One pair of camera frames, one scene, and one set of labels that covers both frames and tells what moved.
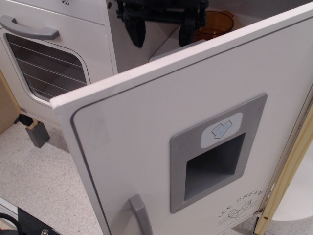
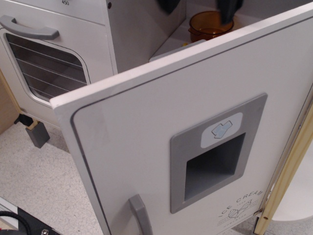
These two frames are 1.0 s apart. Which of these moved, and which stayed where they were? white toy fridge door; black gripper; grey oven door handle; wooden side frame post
Moved: black gripper
Stayed: white toy fridge door; grey oven door handle; wooden side frame post
